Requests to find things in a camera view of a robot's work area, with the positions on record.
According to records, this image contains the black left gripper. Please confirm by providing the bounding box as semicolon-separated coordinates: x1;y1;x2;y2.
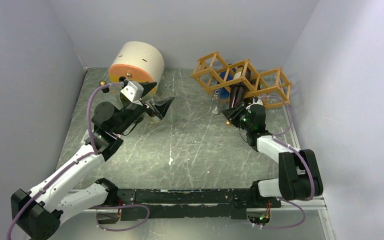
114;82;175;135

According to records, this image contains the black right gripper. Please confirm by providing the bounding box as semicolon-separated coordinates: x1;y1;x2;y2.
222;101;253;132

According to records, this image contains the dark bottle gold foil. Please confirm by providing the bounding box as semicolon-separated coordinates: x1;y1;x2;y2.
228;65;251;109

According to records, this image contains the dark green wine bottle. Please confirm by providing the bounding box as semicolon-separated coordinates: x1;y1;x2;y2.
118;76;129;101

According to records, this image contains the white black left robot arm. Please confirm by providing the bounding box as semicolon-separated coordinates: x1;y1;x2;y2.
6;79;174;240

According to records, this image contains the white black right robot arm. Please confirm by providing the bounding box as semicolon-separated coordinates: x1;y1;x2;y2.
222;103;324;207

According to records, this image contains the blue labelled clear bottle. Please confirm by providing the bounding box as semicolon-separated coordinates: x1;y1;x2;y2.
211;70;233;115

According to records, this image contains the wooden wine rack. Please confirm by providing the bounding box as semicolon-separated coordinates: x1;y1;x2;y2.
190;51;293;108

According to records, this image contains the white orange yellow bread box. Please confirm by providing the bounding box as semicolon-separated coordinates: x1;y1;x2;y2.
108;41;165;83

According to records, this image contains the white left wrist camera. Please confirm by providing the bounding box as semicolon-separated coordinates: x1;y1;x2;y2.
120;81;144;103

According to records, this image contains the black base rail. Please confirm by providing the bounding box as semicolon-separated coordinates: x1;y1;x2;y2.
101;187;282;221

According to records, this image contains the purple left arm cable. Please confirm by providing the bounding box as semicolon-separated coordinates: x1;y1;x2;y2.
5;81;125;240

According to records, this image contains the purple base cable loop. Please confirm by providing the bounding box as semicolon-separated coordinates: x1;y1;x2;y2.
95;202;151;233

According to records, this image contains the aluminium frame rail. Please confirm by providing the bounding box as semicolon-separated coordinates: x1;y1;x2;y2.
71;189;335;240

